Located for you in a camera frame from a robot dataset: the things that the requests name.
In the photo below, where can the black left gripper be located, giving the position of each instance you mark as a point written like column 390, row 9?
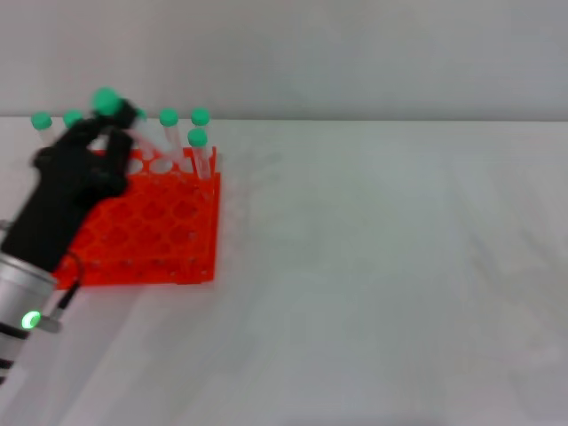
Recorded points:
column 53, row 208

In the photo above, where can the green capped test tube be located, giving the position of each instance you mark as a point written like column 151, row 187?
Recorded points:
column 72, row 118
column 105, row 100
column 143, row 115
column 41, row 120
column 169, row 116
column 198, row 137
column 200, row 116

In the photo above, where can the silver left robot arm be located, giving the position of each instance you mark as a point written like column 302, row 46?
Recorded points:
column 18, row 302

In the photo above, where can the orange plastic test tube rack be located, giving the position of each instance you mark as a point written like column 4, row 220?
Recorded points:
column 177, row 222

